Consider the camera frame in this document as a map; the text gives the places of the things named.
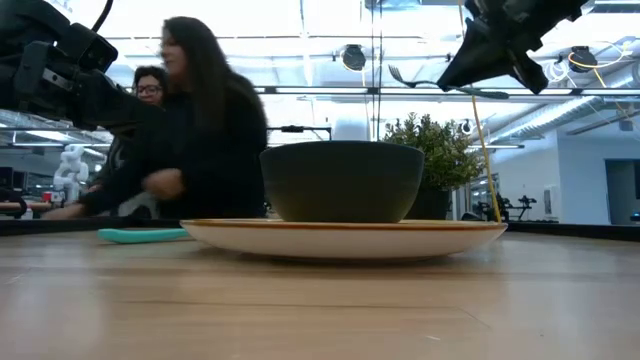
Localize person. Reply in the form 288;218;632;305
87;64;170;202
79;16;270;220

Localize person's hand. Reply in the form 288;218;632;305
142;168;187;202

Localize yellow cable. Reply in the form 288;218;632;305
457;0;504;225

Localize black round ceiling fixture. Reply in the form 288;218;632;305
569;45;599;74
341;43;368;73

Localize black bowl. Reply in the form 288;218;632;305
258;140;426;224

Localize spoon with teal handle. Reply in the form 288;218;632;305
97;227;191;245

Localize dark exercise equipment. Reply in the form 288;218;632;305
472;194;539;222

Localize yellow round plate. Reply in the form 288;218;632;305
179;218;509;261

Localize fork with teal handle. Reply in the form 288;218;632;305
388;64;512;101

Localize potted green plant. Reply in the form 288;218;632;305
382;112;485;222

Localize white robot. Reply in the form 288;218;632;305
52;144;91;204

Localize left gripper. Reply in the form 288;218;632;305
0;23;167;137

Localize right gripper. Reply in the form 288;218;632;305
436;0;550;96

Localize black stand bar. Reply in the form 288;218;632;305
267;124;334;143

